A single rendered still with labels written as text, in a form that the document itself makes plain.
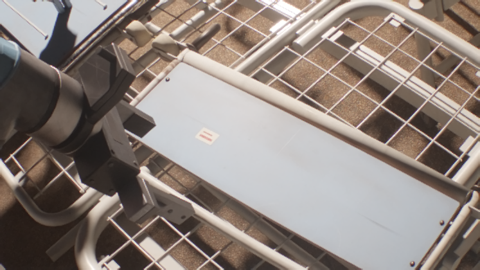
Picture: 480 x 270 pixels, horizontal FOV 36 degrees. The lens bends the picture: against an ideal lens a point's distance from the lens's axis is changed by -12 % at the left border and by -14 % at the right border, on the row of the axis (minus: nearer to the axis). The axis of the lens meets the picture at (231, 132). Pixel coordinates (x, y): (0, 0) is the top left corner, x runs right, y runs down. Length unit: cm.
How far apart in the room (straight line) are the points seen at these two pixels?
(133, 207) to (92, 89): 13
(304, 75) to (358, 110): 22
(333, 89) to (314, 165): 87
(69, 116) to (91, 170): 6
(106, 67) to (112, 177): 11
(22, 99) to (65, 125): 7
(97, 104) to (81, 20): 108
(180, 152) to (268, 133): 16
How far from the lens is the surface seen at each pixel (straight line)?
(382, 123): 215
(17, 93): 74
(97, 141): 82
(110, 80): 79
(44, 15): 196
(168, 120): 156
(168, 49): 170
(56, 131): 79
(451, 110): 155
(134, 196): 83
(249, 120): 150
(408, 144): 209
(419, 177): 136
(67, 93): 79
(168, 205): 88
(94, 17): 184
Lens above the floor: 161
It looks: 46 degrees down
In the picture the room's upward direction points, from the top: 22 degrees counter-clockwise
